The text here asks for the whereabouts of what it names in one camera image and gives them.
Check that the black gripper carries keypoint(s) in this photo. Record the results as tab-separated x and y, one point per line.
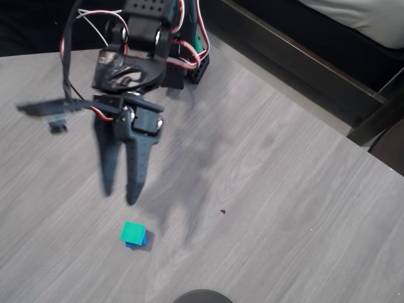
126	134

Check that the green cube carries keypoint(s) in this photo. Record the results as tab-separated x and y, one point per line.
132	233

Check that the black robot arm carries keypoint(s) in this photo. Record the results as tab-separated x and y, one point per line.
142	38

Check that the blue cube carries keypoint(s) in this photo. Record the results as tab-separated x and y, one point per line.
144	241

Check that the small black fragment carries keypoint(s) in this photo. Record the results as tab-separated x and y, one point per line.
223	211

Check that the green circuit board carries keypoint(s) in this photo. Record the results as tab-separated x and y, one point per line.
198	44

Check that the dark round object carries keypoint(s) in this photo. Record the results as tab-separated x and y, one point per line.
202	297

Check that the dark round stool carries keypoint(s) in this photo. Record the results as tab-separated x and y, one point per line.
389	151

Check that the white mattress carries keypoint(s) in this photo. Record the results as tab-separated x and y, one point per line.
363	19

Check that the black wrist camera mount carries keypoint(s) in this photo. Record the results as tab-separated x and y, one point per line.
47	107

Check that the dark wooden bed frame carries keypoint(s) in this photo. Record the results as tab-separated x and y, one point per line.
303	60

